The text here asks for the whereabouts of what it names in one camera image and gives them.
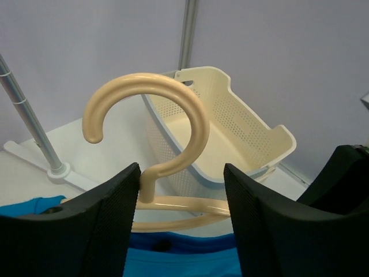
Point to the metal clothes rack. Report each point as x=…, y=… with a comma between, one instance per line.
x=58, y=172

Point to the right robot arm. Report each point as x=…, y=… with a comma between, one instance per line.
x=342, y=185

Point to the blue t shirt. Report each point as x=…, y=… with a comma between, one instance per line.
x=158, y=254

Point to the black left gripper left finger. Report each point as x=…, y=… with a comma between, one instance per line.
x=85, y=236

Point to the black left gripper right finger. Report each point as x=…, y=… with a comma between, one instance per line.
x=276, y=236

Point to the beige plastic hanger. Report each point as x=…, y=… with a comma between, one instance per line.
x=191, y=134

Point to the cream laundry basket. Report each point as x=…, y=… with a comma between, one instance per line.
x=237, y=135

